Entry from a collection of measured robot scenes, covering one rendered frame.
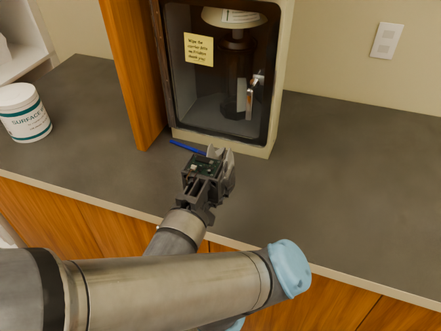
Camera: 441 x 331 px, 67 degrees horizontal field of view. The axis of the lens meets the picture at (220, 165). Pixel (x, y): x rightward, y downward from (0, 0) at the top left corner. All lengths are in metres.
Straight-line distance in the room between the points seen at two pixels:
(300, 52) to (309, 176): 0.50
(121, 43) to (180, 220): 0.50
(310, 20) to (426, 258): 0.79
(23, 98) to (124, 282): 0.94
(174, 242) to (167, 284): 0.21
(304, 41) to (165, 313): 1.09
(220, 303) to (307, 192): 0.62
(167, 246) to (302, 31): 0.94
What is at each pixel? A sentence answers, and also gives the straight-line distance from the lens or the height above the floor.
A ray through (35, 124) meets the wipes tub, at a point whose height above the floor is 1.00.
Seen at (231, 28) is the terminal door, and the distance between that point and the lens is 0.81.
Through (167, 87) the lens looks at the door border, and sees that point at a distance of 0.97.
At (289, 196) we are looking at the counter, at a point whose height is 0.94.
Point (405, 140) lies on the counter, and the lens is 1.21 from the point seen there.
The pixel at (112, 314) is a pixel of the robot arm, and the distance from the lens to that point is 0.28.
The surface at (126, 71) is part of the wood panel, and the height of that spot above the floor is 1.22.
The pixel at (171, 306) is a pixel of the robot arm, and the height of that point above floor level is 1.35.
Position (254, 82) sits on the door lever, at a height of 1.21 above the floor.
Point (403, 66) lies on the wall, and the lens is 1.29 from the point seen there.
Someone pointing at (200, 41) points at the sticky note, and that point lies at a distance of 0.85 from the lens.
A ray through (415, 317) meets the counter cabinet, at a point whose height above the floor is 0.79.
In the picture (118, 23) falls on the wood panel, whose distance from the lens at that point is 0.87.
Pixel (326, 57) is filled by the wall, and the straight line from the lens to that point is 1.28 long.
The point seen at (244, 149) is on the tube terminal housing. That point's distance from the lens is 1.01.
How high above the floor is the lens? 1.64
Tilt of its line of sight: 45 degrees down
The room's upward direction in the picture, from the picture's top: 1 degrees counter-clockwise
